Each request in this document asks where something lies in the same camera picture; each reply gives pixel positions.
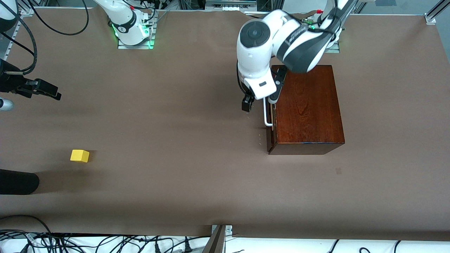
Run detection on black padded cylinder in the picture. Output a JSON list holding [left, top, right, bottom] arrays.
[[0, 169, 40, 195]]

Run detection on aluminium side rail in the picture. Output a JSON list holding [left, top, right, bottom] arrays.
[[0, 14, 23, 60]]

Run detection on diagonal aluminium profile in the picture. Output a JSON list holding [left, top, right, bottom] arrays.
[[427, 0, 450, 18]]

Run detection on dark brown wooden cabinet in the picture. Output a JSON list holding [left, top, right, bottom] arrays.
[[266, 65, 345, 155]]

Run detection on wooden drawer with white handle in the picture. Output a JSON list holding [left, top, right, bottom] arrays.
[[263, 97, 278, 155]]

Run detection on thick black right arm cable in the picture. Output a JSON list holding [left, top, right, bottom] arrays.
[[0, 11, 38, 75]]

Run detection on yellow cube block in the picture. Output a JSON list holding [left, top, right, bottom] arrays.
[[70, 149, 90, 163]]

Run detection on white power strip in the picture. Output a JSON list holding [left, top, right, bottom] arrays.
[[206, 0, 257, 10]]

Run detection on black arched cable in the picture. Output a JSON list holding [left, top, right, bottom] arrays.
[[0, 215, 53, 235]]

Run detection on aluminium frame strut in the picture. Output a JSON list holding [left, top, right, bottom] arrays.
[[202, 225, 227, 253]]

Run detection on small metal bracket plate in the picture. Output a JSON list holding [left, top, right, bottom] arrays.
[[211, 225, 233, 236]]

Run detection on black cable tangle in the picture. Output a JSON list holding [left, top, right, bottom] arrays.
[[0, 230, 211, 253]]

